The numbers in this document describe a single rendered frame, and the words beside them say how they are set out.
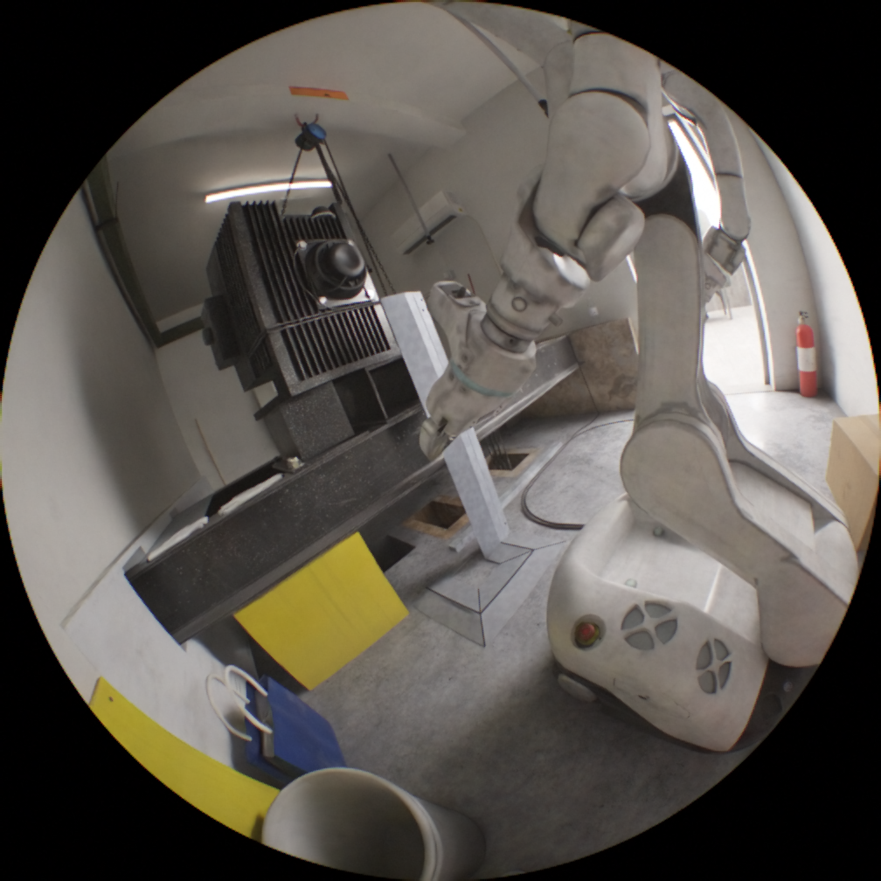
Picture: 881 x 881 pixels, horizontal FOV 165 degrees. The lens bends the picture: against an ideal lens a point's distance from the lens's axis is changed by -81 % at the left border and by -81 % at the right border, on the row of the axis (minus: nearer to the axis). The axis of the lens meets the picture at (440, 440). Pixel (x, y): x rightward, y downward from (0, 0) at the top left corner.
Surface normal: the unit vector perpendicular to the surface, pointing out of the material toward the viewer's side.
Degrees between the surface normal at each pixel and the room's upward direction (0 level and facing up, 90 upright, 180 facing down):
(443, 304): 81
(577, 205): 104
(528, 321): 128
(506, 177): 90
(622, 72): 100
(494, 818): 0
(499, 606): 10
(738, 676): 38
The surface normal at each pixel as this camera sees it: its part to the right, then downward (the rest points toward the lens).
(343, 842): 0.90, -0.43
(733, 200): -0.77, 0.30
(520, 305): -0.49, 0.63
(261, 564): 0.63, -0.04
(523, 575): -0.24, -0.89
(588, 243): -0.64, 0.64
